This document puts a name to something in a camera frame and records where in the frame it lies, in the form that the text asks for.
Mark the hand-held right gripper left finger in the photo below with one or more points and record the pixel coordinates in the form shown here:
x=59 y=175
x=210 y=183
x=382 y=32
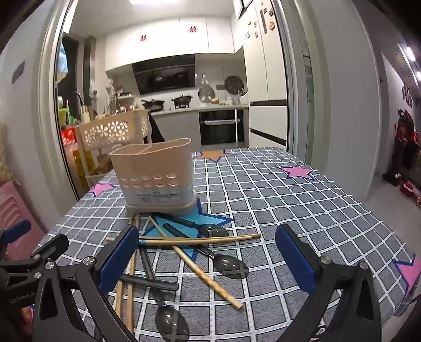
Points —
x=118 y=258

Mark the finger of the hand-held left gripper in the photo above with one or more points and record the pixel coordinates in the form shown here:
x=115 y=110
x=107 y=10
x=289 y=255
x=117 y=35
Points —
x=18 y=228
x=54 y=245

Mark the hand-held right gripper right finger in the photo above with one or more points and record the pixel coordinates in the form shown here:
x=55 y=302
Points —
x=296 y=259

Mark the bamboo chopstick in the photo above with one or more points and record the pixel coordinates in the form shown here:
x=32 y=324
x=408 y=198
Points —
x=120 y=302
x=158 y=237
x=227 y=237
x=131 y=312
x=210 y=282

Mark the beige plastic utensil holder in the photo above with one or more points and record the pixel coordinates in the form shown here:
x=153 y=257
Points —
x=151 y=164

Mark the pink plastic chair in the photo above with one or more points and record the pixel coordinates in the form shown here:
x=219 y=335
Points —
x=16 y=213

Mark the grey checked star tablecloth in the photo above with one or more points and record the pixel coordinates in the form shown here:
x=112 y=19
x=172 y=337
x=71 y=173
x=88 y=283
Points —
x=279 y=197

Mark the yellow oil bottle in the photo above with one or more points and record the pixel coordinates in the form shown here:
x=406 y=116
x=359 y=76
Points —
x=80 y=167

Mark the red plastic basket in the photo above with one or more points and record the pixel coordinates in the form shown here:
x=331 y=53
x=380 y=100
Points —
x=69 y=136

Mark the beige flower-cut basket cart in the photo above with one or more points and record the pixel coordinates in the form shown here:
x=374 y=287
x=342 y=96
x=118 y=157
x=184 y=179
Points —
x=111 y=130

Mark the black kitchen faucet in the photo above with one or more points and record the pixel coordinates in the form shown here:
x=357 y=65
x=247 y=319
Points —
x=78 y=98

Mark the black built-in oven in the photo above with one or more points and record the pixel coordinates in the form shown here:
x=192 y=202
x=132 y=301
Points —
x=222 y=128

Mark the red hanging decorations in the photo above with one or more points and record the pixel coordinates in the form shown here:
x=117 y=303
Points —
x=406 y=148

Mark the black wok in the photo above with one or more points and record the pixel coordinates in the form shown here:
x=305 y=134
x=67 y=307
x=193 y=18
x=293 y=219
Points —
x=153 y=104

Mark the black lidded pot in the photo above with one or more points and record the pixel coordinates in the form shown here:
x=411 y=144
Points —
x=181 y=101

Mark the white refrigerator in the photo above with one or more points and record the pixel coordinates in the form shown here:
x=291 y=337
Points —
x=263 y=82

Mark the pale round hanging strainer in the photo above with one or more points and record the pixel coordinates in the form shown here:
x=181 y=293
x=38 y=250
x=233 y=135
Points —
x=206 y=94

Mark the dark round hanging tray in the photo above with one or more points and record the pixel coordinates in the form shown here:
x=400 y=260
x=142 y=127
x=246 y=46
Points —
x=234 y=84

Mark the black range hood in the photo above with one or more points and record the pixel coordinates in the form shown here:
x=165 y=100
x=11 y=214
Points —
x=164 y=75

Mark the grey wall switch panel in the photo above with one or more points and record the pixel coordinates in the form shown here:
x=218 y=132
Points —
x=18 y=71

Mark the white wall cabinets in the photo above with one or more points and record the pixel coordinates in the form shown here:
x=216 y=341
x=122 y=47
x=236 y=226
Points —
x=171 y=42

